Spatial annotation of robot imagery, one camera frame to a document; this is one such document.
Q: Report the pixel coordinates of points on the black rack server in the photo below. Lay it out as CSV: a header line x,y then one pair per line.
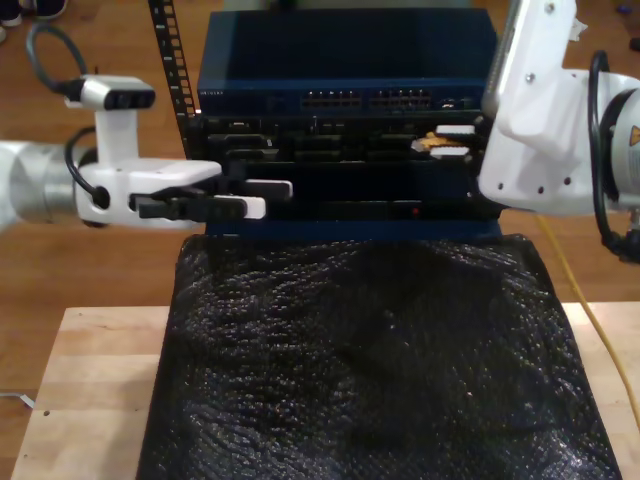
x,y
325,145

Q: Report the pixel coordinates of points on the person's foot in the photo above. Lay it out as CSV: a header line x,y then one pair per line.
x,y
10,15
2,35
50,9

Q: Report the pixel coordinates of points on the black bubble wrap mat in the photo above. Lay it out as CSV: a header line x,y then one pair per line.
x,y
300,400

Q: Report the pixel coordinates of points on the blue network switch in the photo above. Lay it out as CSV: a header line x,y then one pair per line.
x,y
300,50

